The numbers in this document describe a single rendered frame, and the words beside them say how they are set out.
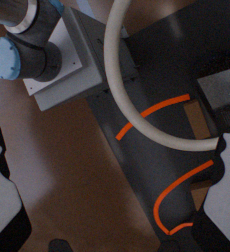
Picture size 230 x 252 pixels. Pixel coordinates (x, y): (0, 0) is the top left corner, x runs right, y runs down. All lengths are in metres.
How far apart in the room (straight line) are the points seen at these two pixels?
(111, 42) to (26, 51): 0.41
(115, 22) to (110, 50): 0.05
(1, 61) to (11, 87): 1.70
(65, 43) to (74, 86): 0.21
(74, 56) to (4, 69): 0.31
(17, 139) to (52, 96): 1.62
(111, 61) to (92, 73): 0.52
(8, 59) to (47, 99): 0.40
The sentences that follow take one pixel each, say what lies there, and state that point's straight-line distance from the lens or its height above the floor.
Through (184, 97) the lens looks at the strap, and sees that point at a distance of 1.69.
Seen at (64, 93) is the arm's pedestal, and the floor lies 0.85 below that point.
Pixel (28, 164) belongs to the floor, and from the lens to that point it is 2.63.
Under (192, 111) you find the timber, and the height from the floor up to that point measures 0.14.
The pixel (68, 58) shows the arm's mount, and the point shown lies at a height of 0.91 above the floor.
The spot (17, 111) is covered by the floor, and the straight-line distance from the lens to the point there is 2.46.
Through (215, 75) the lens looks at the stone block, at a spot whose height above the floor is 0.70.
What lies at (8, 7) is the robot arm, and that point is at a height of 1.27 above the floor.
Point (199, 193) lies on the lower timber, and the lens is 1.90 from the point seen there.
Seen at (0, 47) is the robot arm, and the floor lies 1.19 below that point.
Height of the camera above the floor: 1.69
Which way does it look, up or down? 65 degrees down
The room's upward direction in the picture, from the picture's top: 132 degrees counter-clockwise
